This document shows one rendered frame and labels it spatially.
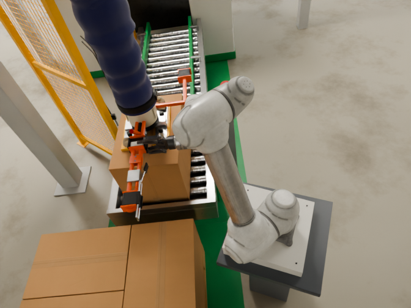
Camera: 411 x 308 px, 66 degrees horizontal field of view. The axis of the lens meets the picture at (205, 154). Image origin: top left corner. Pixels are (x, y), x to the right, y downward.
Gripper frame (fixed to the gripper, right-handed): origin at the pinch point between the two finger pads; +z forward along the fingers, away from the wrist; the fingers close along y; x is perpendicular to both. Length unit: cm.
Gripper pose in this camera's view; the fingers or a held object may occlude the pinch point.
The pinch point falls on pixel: (138, 146)
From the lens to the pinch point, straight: 172.5
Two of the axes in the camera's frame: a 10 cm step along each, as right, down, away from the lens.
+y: 1.4, 6.3, 7.7
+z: -9.9, 1.2, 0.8
